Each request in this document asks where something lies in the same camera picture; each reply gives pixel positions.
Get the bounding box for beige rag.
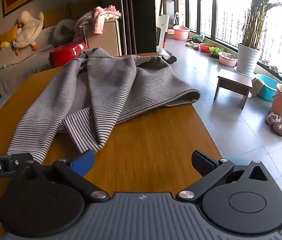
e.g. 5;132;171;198
250;77;267;97

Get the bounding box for red glossy drum stool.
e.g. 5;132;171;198
49;41;88;68

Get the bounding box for blue plastic basin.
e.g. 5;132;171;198
254;74;282;102

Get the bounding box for pink basin with soil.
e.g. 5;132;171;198
217;52;238;67

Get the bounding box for grey striped shirt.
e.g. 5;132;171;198
7;47;202;165

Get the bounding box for pink garment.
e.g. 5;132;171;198
92;5;122;34

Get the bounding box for pink plastic basin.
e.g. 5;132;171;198
173;25;190;40

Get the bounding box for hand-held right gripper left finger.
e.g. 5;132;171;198
19;149;110;202

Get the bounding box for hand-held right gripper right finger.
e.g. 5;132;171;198
176;150;269;202

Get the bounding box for pink fluffy slipper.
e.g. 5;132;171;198
272;119;282;138
266;112;282;126

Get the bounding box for green plant tray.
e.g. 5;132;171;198
209;46;225;59

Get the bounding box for pair of beige slippers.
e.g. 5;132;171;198
185;41;201;50

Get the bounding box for small wooden stool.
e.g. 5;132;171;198
214;68;253;110

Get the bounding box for dark curtain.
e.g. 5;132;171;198
119;0;138;56

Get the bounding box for red plastic basin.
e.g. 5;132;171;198
199;43;218;53

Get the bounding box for grey covered sofa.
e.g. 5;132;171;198
0;4;88;105

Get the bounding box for green cloth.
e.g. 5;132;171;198
188;34;205;43

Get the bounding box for yellow pillow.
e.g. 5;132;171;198
0;26;19;44

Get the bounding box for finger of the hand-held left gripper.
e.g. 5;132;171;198
11;152;35;167

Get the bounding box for light floral garment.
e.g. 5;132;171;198
73;12;94;43

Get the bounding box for grey neck pillow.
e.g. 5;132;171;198
50;19;78;47

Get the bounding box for white upright floor washer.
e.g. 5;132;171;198
155;0;178;64

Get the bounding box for white duck plush toy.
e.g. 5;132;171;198
12;11;45;57

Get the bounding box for small shoes on windowsill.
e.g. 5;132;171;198
261;58;280;74

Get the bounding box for bamboo plant in white pot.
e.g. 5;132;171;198
233;0;282;77

